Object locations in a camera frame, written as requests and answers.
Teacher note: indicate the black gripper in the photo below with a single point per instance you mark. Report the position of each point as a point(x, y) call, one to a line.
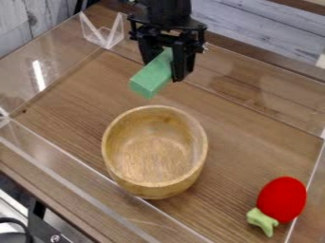
point(163, 25)

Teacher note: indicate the green rectangular block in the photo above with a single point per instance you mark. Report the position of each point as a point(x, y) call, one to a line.
point(152, 77)

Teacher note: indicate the brown wooden bowl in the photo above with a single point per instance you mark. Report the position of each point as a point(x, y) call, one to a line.
point(154, 149)

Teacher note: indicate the red plush radish toy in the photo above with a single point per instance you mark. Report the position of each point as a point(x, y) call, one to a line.
point(279, 203)

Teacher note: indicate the clear acrylic fence panel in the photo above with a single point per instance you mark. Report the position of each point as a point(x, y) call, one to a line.
point(51, 154)

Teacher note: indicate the clear acrylic corner bracket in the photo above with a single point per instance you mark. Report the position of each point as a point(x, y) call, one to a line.
point(104, 37)

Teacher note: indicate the black metal table frame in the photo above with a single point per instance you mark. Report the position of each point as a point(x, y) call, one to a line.
point(21, 226)

